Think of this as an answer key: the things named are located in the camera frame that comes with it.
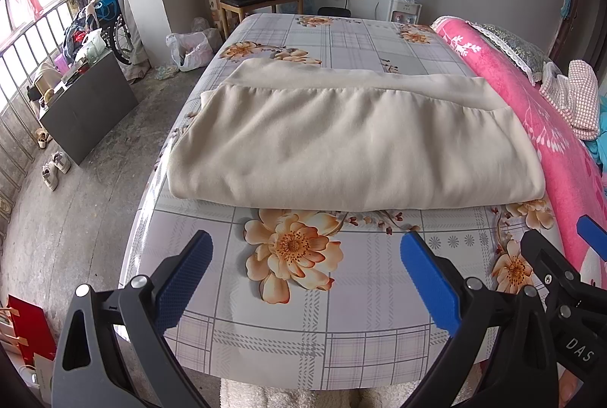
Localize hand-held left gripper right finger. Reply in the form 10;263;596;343
399;230;567;408

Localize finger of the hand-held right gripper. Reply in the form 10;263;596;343
519;229;607;375
576;215;607;264

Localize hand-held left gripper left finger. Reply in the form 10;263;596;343
50;229;214;408

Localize cream zip jacket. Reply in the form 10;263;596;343
166;58;546;213

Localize person's right hand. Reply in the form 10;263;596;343
560;372;589;408

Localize blue printed garment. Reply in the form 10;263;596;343
583;105;607;172

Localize pink checked cloth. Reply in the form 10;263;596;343
538;60;601;141

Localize pink floral blanket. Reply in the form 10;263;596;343
429;14;607;290

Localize red box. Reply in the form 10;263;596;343
5;294;58;364

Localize white fluffy rug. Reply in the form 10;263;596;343
220;377;428;408

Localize grey cabinet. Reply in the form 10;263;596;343
39;52;139;167

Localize grey lace pillow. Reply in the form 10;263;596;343
467;23;553;87

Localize white plastic bag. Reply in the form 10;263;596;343
165;31;214;72

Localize beige hanging trousers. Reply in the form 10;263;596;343
114;0;153;79

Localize wheelchair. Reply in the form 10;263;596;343
92;0;134;66

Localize clear plastic bag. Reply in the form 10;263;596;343
191;16;223;46

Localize white water dispenser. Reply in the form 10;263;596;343
377;0;423;24

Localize metal railing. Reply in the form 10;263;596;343
0;0;96;219

